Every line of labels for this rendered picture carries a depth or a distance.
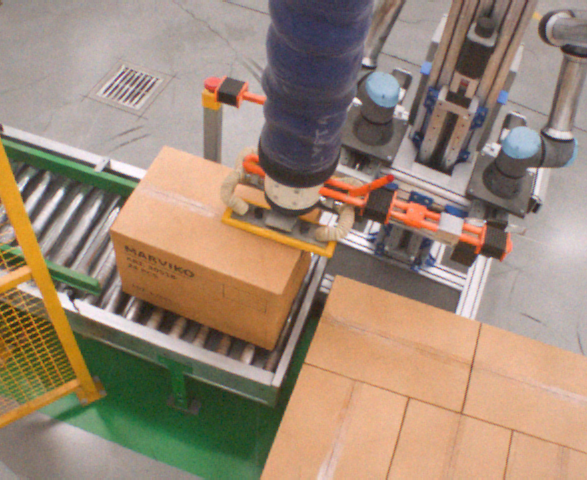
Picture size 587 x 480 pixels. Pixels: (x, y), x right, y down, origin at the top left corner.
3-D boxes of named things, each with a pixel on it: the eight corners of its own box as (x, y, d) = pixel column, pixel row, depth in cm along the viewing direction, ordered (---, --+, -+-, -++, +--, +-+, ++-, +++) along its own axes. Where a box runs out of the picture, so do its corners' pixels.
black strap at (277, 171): (245, 170, 180) (246, 160, 177) (274, 115, 193) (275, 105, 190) (325, 196, 178) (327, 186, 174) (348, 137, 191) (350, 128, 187)
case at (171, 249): (122, 291, 244) (108, 228, 212) (169, 213, 267) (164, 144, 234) (272, 351, 236) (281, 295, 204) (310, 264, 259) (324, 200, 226)
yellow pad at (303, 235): (220, 222, 197) (220, 212, 193) (232, 198, 203) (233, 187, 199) (331, 259, 193) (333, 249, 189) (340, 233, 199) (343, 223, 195)
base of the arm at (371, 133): (359, 110, 240) (363, 90, 232) (398, 125, 238) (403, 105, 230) (345, 136, 232) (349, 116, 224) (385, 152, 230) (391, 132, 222)
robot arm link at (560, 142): (522, 158, 223) (557, 4, 193) (558, 158, 226) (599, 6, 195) (537, 175, 214) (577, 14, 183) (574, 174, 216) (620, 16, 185)
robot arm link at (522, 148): (490, 150, 222) (503, 122, 211) (524, 150, 224) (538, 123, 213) (501, 177, 215) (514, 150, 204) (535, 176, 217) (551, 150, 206)
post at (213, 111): (203, 245, 325) (201, 92, 244) (208, 235, 329) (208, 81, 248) (216, 250, 325) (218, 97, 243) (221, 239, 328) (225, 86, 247)
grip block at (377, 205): (358, 217, 190) (361, 204, 186) (366, 192, 196) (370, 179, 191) (386, 227, 189) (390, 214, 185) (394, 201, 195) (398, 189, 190)
